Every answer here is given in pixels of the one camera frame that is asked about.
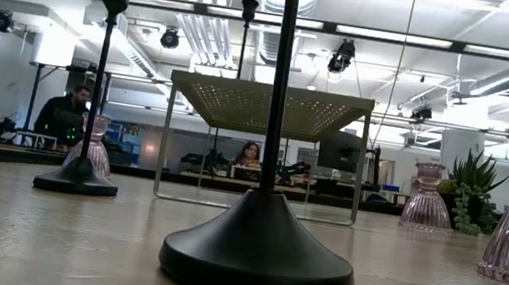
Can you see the white small table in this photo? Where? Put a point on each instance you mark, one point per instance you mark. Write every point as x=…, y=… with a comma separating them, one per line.
x=35, y=135

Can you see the person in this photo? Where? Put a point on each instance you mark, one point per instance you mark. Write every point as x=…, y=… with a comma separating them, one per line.
x=58, y=116
x=248, y=154

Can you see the black monitor back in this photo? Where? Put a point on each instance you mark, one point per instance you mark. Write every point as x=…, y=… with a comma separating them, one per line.
x=339, y=150

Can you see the black tall candlestick holder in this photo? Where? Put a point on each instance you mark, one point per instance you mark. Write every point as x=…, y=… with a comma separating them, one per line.
x=258, y=254
x=77, y=179
x=249, y=8

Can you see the green perforated metal shelf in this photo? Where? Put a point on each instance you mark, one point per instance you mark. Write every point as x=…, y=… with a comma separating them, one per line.
x=240, y=105

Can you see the background black robot arm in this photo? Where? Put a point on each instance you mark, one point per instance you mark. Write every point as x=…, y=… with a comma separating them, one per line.
x=293, y=171
x=211, y=159

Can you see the potted green succulent plant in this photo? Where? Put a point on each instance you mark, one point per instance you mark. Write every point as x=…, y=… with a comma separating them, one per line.
x=471, y=195

